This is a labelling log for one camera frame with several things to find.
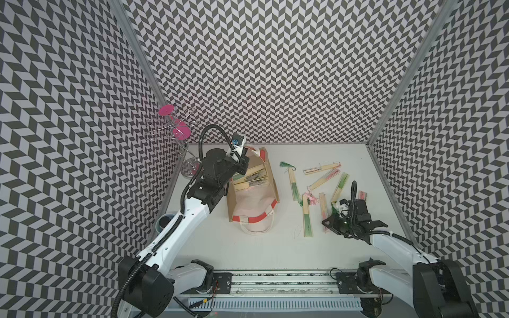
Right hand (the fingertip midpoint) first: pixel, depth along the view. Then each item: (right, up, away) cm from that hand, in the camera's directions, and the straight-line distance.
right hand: (323, 226), depth 86 cm
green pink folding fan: (-5, +10, +10) cm, 14 cm away
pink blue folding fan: (+22, +12, +10) cm, 27 cm away
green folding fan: (+12, +15, +13) cm, 24 cm away
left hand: (-33, +33, -13) cm, 49 cm away
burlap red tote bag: (-31, +9, -2) cm, 32 cm away
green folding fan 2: (-11, +13, +10) cm, 19 cm away
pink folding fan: (+7, +20, +16) cm, 27 cm away
